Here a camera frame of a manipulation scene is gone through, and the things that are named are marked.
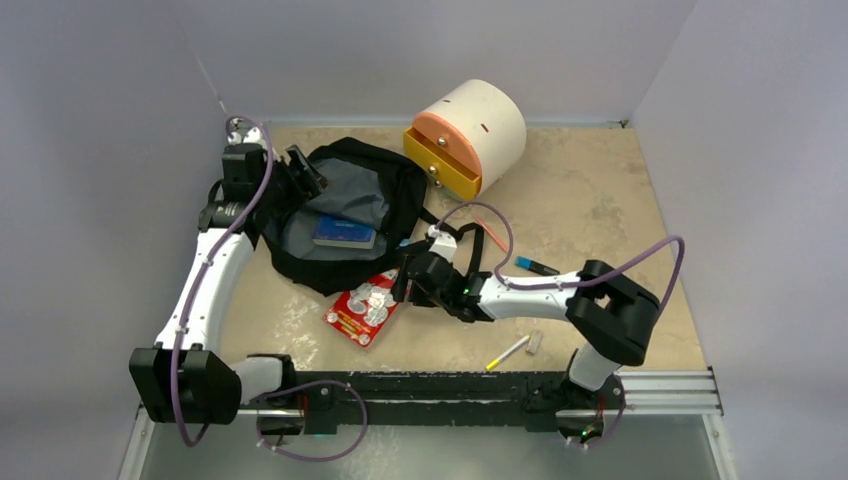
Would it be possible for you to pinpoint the black student backpack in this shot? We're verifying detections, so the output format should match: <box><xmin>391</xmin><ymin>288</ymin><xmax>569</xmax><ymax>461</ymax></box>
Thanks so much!
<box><xmin>260</xmin><ymin>136</ymin><xmax>492</xmax><ymax>298</ymax></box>

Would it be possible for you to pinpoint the grey marker cap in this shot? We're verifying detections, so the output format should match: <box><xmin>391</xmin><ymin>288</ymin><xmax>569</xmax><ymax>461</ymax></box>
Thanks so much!
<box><xmin>525</xmin><ymin>330</ymin><xmax>543</xmax><ymax>355</ymax></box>

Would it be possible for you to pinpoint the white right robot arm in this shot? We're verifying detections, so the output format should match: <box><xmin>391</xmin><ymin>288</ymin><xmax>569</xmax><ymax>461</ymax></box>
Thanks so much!
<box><xmin>394</xmin><ymin>248</ymin><xmax>662</xmax><ymax>407</ymax></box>

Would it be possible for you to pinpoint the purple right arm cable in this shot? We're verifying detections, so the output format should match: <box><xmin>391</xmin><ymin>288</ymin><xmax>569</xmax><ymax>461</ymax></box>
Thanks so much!
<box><xmin>433</xmin><ymin>200</ymin><xmax>686</xmax><ymax>452</ymax></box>

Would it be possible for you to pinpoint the yellow white marker pen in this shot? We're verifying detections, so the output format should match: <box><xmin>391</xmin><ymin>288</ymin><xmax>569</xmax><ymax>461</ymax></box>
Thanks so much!
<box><xmin>485</xmin><ymin>335</ymin><xmax>531</xmax><ymax>371</ymax></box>

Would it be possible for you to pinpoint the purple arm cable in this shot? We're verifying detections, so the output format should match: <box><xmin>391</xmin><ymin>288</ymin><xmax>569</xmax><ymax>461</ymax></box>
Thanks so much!
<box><xmin>168</xmin><ymin>114</ymin><xmax>370</xmax><ymax>464</ymax></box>
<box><xmin>433</xmin><ymin>200</ymin><xmax>686</xmax><ymax>452</ymax></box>

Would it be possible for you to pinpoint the red sticker package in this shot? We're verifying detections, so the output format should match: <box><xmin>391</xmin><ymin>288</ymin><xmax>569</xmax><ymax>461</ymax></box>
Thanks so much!
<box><xmin>324</xmin><ymin>269</ymin><xmax>398</xmax><ymax>348</ymax></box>

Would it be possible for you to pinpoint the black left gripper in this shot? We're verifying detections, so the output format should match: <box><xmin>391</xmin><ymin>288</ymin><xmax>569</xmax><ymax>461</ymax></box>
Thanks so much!
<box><xmin>255</xmin><ymin>146</ymin><xmax>328</xmax><ymax>217</ymax></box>

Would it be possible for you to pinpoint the aluminium table frame rail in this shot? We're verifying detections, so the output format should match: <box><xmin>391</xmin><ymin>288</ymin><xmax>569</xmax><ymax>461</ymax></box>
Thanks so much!
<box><xmin>120</xmin><ymin>370</ymin><xmax>731</xmax><ymax>479</ymax></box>

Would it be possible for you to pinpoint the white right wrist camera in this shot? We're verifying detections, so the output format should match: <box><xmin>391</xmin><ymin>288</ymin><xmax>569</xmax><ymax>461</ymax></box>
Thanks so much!
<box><xmin>426</xmin><ymin>225</ymin><xmax>458</xmax><ymax>264</ymax></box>

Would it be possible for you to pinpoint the cream cylindrical drawer box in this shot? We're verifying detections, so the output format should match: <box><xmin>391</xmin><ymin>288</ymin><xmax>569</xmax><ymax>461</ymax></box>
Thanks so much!
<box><xmin>410</xmin><ymin>79</ymin><xmax>527</xmax><ymax>197</ymax></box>

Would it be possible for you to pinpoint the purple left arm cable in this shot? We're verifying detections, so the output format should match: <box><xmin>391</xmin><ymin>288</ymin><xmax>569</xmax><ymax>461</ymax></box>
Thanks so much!
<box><xmin>168</xmin><ymin>114</ymin><xmax>370</xmax><ymax>464</ymax></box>

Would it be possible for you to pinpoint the blue highlighter marker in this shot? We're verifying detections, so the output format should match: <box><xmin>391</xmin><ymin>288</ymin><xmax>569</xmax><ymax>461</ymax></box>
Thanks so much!
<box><xmin>514</xmin><ymin>256</ymin><xmax>560</xmax><ymax>276</ymax></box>

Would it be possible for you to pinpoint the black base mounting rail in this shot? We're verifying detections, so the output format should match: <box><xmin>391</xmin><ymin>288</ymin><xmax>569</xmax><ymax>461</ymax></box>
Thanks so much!
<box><xmin>249</xmin><ymin>371</ymin><xmax>624</xmax><ymax>436</ymax></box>

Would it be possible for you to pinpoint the orange pen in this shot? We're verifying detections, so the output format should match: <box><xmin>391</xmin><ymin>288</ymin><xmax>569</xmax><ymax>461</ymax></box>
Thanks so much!
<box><xmin>473</xmin><ymin>215</ymin><xmax>510</xmax><ymax>254</ymax></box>

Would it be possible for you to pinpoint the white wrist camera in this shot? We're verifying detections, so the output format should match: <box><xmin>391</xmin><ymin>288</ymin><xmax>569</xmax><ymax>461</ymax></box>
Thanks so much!
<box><xmin>227</xmin><ymin>126</ymin><xmax>266</xmax><ymax>148</ymax></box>
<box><xmin>426</xmin><ymin>225</ymin><xmax>458</xmax><ymax>264</ymax></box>

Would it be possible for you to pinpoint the Jane Eyre book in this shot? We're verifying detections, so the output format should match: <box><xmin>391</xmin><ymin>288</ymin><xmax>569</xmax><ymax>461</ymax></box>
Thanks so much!
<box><xmin>312</xmin><ymin>215</ymin><xmax>376</xmax><ymax>250</ymax></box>

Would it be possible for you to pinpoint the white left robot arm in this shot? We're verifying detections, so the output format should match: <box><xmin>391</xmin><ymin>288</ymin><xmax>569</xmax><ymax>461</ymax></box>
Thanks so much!
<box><xmin>129</xmin><ymin>143</ymin><xmax>326</xmax><ymax>425</ymax></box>

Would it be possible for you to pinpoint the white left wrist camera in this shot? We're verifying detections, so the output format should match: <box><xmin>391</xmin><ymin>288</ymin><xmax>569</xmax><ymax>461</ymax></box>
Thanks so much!
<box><xmin>227</xmin><ymin>126</ymin><xmax>266</xmax><ymax>148</ymax></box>

